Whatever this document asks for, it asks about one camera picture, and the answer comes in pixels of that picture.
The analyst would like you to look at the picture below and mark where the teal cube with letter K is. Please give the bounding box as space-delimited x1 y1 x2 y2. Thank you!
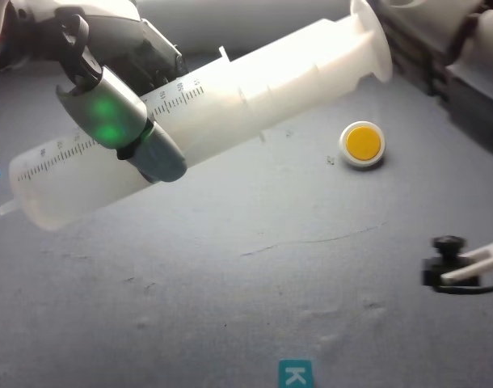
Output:
277 358 314 388

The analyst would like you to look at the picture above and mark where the yellow button with white rim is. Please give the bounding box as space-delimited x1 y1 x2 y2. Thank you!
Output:
338 120 387 168

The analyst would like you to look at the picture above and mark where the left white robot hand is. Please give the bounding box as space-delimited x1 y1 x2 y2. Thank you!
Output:
0 0 189 183

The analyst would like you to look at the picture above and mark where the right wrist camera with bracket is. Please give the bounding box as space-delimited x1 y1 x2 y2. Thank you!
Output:
420 235 493 293

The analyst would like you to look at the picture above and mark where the large clear plastic syringe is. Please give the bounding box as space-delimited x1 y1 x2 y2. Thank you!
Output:
0 0 394 232

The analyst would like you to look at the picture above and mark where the grey table cloth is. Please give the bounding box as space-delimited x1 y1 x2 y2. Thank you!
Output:
0 40 493 388

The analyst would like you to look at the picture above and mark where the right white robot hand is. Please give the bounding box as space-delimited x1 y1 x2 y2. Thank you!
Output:
377 0 493 158

